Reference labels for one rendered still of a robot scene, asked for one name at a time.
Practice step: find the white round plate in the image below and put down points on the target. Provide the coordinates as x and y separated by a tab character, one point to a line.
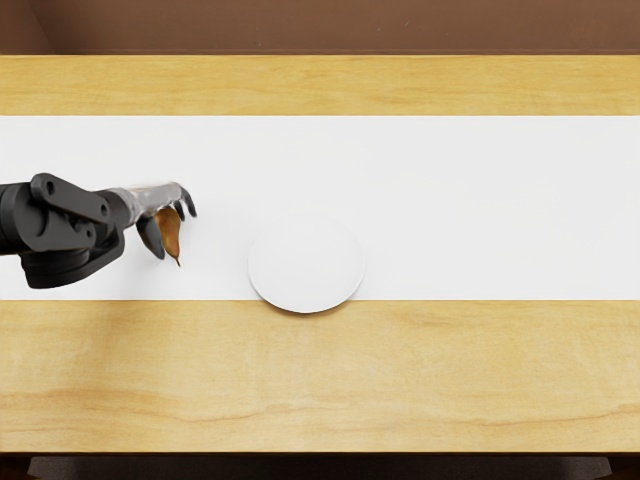
306	264

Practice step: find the brown pear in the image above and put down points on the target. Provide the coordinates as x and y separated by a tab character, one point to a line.
170	232

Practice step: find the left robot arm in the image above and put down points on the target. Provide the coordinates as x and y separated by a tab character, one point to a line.
55	230

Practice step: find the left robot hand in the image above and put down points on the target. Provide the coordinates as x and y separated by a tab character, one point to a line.
150	196

